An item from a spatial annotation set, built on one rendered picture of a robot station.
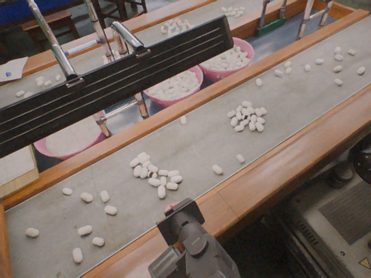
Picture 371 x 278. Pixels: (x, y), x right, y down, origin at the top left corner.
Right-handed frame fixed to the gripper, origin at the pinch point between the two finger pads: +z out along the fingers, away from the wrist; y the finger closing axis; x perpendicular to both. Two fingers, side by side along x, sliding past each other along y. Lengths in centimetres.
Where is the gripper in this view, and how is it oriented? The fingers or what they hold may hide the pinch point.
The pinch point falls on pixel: (170, 208)
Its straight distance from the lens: 63.2
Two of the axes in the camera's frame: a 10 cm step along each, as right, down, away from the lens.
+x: 4.1, 8.7, 2.5
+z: -3.6, -1.0, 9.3
